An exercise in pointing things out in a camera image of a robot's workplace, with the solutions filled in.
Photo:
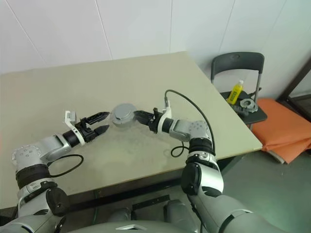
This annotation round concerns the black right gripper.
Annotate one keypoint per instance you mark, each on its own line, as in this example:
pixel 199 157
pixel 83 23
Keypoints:
pixel 153 122

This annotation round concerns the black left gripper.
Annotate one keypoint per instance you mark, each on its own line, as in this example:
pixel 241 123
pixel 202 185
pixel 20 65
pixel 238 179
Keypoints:
pixel 87 134

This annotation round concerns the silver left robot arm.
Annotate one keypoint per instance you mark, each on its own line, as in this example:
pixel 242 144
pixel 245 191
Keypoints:
pixel 51 145

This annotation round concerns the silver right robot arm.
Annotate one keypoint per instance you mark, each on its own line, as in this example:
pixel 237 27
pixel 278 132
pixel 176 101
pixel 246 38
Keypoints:
pixel 182 128

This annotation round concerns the black perforated metal bar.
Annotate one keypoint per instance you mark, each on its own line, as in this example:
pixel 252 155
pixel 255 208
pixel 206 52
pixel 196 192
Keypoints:
pixel 150 202

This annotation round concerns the yellow drink bottle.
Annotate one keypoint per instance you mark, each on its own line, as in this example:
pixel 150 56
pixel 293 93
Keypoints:
pixel 235 93

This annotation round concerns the dark grey rounded shape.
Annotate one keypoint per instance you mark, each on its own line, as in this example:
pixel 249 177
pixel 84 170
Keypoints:
pixel 121 214
pixel 178 208

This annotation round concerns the dark grey folding chair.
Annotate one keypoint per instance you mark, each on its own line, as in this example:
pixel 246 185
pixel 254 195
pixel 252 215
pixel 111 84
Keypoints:
pixel 233 60

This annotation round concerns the orange cushion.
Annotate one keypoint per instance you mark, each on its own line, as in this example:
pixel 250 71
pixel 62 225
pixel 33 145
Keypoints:
pixel 279 126

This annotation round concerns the white flat pad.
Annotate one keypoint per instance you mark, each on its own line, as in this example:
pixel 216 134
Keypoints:
pixel 275 155

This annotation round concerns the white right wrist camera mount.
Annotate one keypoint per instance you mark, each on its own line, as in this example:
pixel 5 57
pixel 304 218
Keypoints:
pixel 167 112

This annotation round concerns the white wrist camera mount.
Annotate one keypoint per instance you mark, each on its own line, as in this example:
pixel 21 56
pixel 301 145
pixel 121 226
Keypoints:
pixel 70 116
pixel 167 112

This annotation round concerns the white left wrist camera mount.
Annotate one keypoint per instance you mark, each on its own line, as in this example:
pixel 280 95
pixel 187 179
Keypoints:
pixel 70 116

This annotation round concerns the black table frame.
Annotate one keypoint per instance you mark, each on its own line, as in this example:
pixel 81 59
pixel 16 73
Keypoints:
pixel 121 191

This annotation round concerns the dark metal door frame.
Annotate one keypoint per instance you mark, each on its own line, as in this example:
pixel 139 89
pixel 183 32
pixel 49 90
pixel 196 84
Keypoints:
pixel 294 85

